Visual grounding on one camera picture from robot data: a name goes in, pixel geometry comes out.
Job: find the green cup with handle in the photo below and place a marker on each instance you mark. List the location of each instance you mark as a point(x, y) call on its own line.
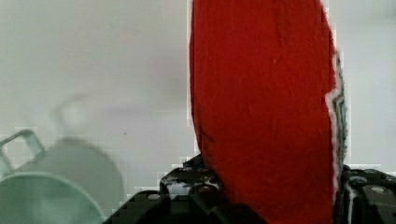
point(72, 182)

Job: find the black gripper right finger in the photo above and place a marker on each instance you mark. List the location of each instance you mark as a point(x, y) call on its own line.
point(365, 197)

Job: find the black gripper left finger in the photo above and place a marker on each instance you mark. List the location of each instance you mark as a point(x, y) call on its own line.
point(190, 194)

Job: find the red ketchup bottle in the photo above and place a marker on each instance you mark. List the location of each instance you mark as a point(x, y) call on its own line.
point(265, 105)

